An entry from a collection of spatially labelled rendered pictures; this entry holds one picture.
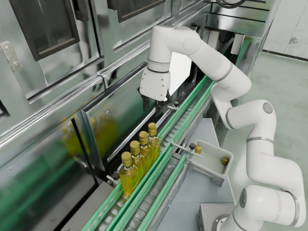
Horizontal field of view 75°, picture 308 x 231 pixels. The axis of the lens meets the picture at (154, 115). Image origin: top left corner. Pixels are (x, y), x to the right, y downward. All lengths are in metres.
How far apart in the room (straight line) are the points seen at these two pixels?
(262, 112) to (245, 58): 0.87
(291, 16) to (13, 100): 4.16
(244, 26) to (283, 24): 2.86
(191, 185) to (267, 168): 0.51
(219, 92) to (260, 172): 0.31
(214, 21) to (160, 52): 0.96
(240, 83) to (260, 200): 0.37
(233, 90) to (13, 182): 0.73
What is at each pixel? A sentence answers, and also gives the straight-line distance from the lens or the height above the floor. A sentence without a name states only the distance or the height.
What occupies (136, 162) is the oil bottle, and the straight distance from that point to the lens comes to 0.80.
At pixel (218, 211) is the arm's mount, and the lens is 0.99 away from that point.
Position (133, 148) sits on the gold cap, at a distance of 0.75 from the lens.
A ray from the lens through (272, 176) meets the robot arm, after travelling 0.74.
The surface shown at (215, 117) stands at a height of 0.48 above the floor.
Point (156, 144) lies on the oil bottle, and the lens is 0.88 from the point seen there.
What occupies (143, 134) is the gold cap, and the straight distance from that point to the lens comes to 0.79.
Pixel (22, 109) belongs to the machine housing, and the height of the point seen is 1.43.
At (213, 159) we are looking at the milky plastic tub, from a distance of 1.24.
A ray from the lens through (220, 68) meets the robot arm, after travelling 0.71.
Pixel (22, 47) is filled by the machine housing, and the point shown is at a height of 1.55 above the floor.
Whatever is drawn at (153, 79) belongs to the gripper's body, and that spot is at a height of 1.38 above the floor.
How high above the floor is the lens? 1.75
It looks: 43 degrees down
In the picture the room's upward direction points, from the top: straight up
